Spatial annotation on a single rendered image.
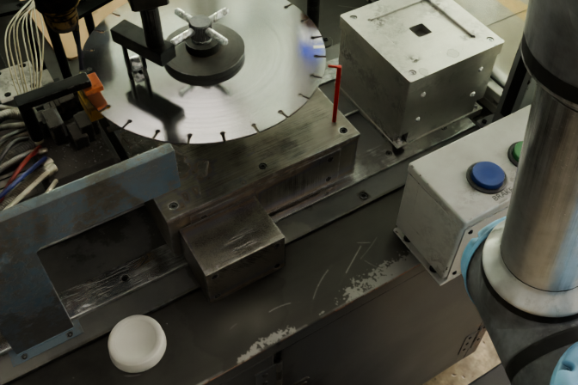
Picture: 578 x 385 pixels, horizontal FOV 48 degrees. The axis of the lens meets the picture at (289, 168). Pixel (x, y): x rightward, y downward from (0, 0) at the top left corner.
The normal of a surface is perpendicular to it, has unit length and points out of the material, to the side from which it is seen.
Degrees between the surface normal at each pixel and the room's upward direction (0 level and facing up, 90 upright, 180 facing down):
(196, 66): 5
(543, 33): 98
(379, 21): 0
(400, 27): 0
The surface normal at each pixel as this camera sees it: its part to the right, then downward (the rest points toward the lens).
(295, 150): 0.01, -0.65
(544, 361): -0.69, -0.33
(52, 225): 0.51, 0.66
